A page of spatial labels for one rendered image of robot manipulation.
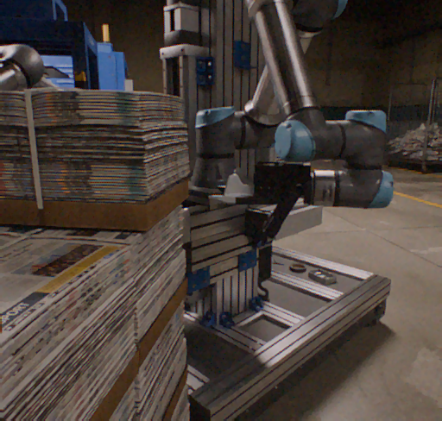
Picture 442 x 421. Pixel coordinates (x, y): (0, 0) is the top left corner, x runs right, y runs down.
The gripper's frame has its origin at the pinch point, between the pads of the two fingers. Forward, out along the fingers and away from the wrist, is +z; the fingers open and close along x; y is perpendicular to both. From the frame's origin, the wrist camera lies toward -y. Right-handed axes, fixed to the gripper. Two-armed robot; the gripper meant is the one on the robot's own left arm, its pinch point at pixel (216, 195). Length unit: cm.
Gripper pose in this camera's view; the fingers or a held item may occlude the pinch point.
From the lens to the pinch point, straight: 83.3
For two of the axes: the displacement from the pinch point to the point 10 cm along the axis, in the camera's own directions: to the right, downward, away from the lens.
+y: 0.0, -9.7, -2.2
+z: -9.9, -0.4, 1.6
